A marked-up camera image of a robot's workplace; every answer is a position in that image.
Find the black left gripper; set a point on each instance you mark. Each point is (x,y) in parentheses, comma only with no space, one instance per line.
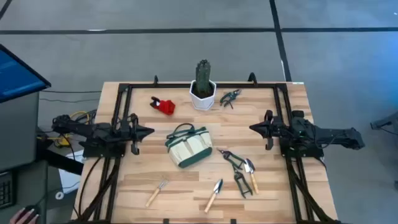
(134,133)

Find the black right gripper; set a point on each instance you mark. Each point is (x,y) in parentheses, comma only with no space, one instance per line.
(271,130)

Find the cream and green gardening bag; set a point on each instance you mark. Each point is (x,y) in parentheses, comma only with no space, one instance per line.
(189,147)

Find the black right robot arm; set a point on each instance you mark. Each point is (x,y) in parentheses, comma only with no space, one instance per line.
(335,135)

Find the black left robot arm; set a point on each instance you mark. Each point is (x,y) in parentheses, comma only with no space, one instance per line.
(93,129)

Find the white hexagonal plant pot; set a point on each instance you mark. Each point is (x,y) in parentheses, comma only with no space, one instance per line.
(202,104)

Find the green cactus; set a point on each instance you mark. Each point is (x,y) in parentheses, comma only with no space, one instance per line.
(203,76)

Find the white paper sheet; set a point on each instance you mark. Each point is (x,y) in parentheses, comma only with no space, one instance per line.
(70,182)

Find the grey chair base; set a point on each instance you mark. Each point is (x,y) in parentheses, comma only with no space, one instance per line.
(381,124)

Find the grey workstation cart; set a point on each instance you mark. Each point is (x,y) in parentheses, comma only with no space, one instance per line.
(18,130)

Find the black computer mouse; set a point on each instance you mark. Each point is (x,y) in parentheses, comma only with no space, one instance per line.
(31,209)

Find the blue-screen monitor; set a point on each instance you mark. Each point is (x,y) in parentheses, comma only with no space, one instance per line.
(15,77)

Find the black keyboard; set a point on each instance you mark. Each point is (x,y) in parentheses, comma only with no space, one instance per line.
(6,189)

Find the person's hand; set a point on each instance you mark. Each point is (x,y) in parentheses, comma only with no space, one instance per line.
(21,217)

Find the black metal table frame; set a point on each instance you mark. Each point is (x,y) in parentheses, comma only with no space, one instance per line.
(236,85)

